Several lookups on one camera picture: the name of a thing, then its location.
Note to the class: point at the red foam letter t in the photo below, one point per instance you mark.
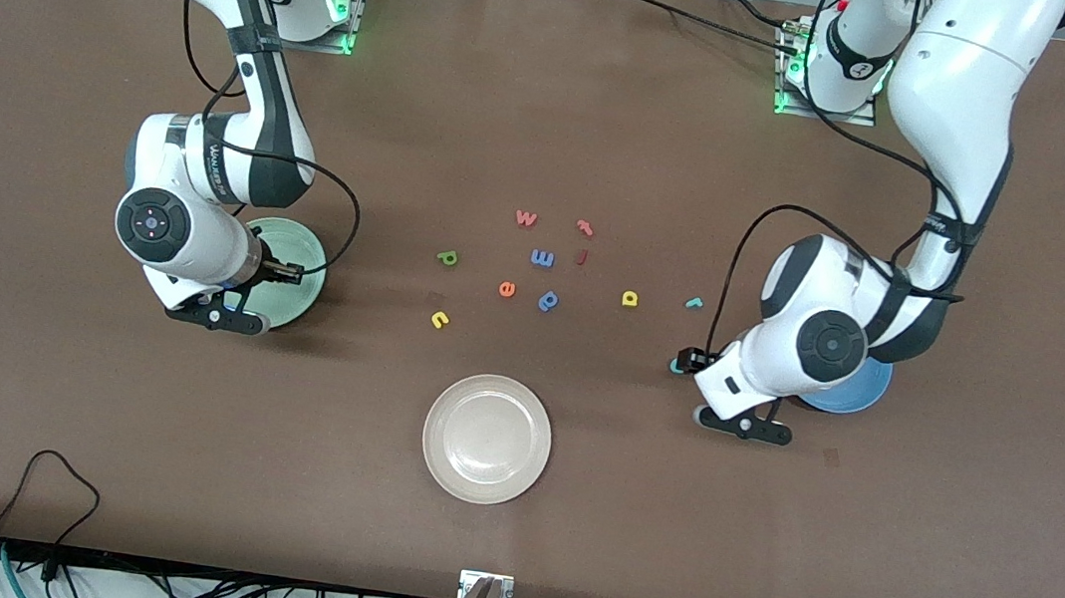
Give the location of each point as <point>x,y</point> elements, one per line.
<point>585,227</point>

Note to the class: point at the blue foam letter p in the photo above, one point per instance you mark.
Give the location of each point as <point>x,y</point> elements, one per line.
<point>542,306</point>

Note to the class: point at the green plate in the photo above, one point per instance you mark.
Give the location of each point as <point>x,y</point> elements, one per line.
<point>302,298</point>

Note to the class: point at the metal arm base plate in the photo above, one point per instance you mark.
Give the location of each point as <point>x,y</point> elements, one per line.
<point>356,13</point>
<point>864,119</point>

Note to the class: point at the blue foam letter m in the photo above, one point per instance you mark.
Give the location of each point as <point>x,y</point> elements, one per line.
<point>542,263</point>

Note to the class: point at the yellow foam letter u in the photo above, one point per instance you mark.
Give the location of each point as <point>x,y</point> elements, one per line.
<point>434,319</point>

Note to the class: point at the yellow foam letter d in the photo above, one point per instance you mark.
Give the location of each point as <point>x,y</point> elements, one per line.
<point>635,300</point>

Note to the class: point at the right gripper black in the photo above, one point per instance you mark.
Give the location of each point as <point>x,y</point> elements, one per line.
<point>269,268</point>

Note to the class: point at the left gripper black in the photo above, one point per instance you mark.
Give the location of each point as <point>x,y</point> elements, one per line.
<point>698,360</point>

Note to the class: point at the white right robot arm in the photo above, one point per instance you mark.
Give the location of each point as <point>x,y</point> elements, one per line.
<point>198,246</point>

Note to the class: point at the orange foam letter e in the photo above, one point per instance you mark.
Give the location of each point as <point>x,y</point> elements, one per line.
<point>502,289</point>

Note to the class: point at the red foam letter w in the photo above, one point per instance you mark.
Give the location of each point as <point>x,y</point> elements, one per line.
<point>525,222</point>

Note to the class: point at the blue plate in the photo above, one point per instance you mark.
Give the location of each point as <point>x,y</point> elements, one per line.
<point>857,396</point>

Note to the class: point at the green foam letter p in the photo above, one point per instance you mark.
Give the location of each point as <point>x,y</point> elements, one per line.
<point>453,259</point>

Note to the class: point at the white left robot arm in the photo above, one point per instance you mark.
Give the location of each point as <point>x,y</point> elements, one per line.
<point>958,87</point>

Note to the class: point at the white tag plate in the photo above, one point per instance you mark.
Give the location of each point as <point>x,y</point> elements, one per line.
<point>505,592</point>

